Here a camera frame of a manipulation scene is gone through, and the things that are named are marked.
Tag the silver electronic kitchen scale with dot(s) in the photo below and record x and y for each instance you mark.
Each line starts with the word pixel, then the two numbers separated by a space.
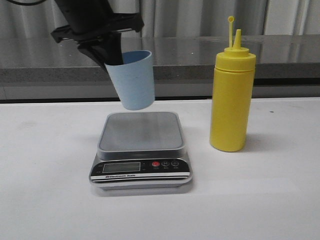
pixel 141 153

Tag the grey curtain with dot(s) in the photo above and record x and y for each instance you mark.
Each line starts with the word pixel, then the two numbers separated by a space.
pixel 176 18

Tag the grey stone counter ledge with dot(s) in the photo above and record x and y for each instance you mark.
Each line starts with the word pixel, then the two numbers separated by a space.
pixel 41 70

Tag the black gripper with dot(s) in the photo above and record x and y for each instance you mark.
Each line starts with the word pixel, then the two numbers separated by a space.
pixel 95 19

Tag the light blue plastic cup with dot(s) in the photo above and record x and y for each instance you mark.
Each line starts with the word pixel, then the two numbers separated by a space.
pixel 134 79

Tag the yellow squeeze bottle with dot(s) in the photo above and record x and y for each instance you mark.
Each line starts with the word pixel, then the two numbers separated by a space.
pixel 233 79

